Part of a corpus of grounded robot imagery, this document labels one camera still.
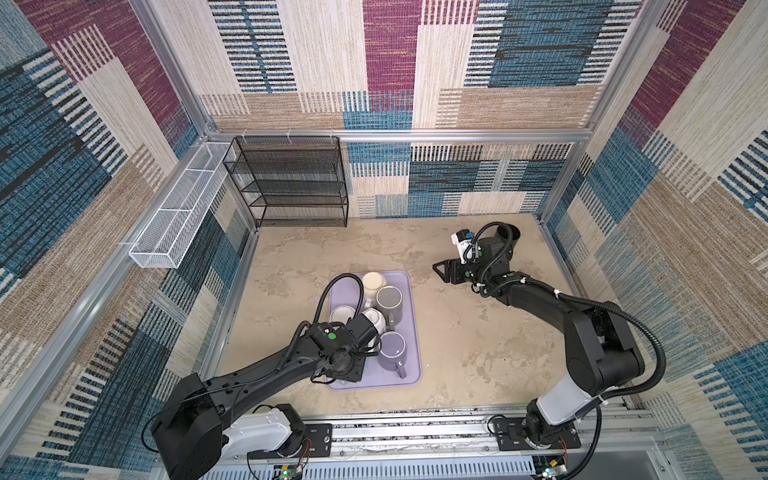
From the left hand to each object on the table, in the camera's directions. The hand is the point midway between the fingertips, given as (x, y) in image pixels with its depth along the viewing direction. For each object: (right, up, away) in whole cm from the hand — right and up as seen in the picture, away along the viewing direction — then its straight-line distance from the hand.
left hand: (354, 368), depth 79 cm
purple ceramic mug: (+10, +4, 0) cm, 11 cm away
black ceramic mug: (+50, +37, +29) cm, 69 cm away
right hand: (+25, +25, +12) cm, 38 cm away
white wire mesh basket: (-58, +35, +14) cm, 69 cm away
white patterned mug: (+6, +12, +4) cm, 14 cm away
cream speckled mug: (+4, +21, +13) cm, 25 cm away
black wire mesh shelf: (-26, +55, +30) cm, 68 cm away
